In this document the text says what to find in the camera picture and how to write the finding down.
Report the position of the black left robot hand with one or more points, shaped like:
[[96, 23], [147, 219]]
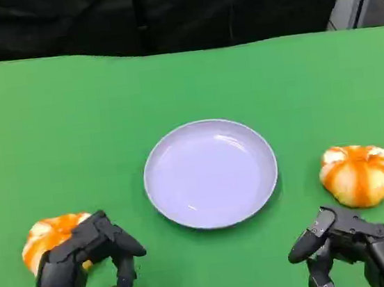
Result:
[[59, 275]]

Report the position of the green table cloth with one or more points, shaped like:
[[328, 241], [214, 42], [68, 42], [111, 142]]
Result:
[[71, 130]]

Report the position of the lilac plate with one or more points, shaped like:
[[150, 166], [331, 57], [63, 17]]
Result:
[[210, 174]]

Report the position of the black backdrop curtain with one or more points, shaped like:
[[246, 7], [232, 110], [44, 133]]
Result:
[[127, 15]]

